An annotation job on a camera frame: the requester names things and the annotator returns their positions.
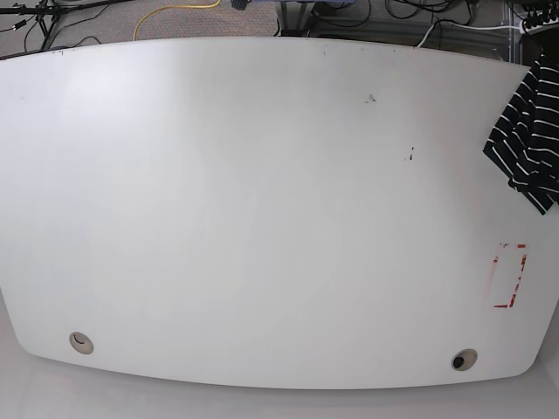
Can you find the navy white striped T-shirt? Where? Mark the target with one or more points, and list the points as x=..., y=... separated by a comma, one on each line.
x=523, y=143

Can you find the red tape rectangle marking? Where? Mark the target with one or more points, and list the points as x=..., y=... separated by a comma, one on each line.
x=508, y=266

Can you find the right table grommet hole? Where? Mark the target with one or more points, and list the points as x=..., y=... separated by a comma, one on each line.
x=464, y=360

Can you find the table grommet hole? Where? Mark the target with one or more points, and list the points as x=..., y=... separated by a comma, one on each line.
x=81, y=343
x=464, y=360

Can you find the left table grommet hole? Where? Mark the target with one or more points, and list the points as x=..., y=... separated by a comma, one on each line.
x=81, y=343

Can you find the white power strip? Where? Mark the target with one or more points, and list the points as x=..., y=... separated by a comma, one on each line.
x=537, y=23

